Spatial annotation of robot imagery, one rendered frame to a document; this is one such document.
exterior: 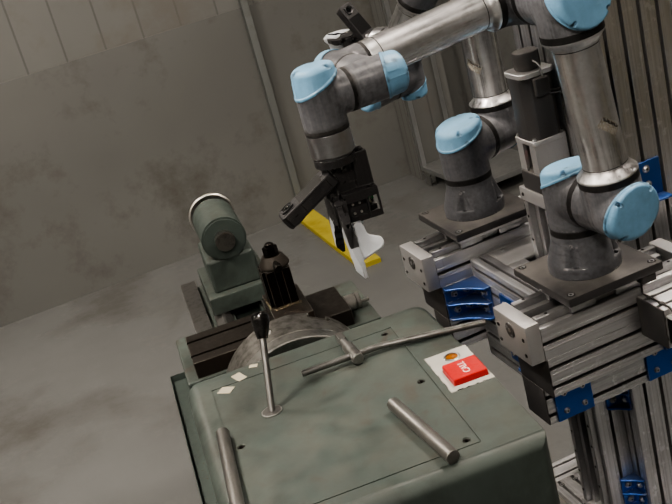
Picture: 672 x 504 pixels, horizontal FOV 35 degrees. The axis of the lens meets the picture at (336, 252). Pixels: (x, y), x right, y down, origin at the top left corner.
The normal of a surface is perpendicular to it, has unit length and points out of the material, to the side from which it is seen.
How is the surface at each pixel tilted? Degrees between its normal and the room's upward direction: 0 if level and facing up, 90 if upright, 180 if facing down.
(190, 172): 90
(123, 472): 0
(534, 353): 90
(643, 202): 98
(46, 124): 90
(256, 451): 0
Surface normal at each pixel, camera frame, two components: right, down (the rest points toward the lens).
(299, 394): -0.25, -0.90
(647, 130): 0.34, 0.27
